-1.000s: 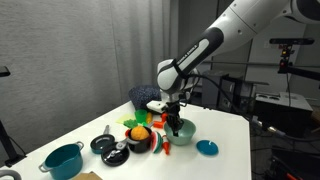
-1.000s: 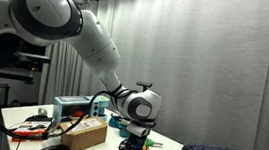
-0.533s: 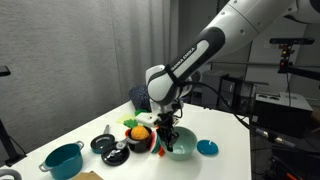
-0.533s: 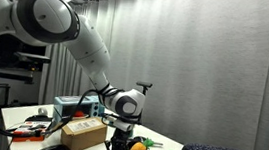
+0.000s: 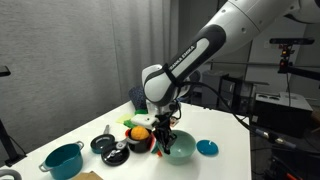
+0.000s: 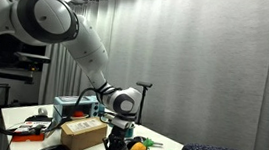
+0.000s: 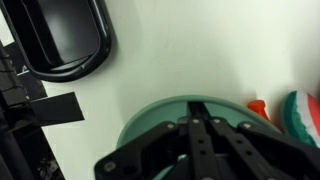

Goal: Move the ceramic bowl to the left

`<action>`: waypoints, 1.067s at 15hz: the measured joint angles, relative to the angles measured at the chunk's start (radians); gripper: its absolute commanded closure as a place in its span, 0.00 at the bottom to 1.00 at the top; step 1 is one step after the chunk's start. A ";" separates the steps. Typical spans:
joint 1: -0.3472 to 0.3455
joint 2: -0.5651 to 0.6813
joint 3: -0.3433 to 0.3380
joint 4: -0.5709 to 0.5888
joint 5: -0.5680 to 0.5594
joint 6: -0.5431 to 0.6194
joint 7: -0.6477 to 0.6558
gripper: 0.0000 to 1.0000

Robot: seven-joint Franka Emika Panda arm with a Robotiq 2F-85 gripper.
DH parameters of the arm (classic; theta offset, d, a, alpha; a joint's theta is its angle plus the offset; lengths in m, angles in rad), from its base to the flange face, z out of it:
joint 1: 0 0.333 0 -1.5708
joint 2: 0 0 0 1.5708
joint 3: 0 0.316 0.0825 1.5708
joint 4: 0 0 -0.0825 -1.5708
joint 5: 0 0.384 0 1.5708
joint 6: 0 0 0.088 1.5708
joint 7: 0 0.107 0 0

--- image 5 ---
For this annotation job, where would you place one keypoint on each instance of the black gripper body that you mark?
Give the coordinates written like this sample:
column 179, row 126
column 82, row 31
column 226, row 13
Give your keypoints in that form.
column 163, row 126

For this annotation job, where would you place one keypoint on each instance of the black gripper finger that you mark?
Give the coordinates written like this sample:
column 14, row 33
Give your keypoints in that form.
column 165, row 147
column 172, row 138

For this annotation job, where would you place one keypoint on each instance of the mint green ceramic bowl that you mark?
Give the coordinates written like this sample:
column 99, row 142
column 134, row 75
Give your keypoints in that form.
column 183, row 150

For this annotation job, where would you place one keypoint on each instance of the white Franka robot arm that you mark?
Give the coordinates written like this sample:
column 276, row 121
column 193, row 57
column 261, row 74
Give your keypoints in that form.
column 200, row 46

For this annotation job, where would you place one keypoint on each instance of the black bowl with fruit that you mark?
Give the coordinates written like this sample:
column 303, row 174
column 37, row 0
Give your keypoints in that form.
column 141, row 146

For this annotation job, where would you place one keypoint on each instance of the orange ball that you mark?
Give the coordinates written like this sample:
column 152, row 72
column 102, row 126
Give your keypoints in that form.
column 139, row 132

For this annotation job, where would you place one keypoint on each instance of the green toy vegetable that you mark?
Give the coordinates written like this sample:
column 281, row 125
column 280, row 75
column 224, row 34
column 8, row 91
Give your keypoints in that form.
column 130, row 124

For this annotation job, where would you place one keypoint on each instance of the teal round lid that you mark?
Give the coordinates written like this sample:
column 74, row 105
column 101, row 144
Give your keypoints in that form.
column 207, row 147

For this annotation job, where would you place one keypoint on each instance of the dark blue speckled cloth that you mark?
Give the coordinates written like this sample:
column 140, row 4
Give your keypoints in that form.
column 137, row 97

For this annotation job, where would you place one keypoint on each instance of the yellow green flat sheet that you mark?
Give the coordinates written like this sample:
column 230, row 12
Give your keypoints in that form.
column 124, row 118

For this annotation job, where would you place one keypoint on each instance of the black frying pan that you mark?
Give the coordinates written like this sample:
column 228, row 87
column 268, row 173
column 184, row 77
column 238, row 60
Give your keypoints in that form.
column 115, row 155

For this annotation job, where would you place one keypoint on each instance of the black toy pan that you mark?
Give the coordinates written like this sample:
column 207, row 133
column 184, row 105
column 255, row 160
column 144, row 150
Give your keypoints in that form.
column 101, row 143

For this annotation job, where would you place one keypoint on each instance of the teal toy pot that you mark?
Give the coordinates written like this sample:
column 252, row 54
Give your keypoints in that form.
column 63, row 161

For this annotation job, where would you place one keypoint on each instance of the black equipment case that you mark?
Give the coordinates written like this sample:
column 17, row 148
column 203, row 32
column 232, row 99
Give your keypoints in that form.
column 281, row 111

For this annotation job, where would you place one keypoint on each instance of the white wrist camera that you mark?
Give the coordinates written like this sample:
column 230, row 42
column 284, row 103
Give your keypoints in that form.
column 144, row 120

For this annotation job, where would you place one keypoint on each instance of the black camera on boom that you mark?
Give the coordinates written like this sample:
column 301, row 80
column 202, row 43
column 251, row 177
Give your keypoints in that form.
column 291, row 41

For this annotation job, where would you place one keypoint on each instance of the black camera on tripod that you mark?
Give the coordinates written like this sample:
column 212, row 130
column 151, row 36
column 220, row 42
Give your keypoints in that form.
column 6, row 140

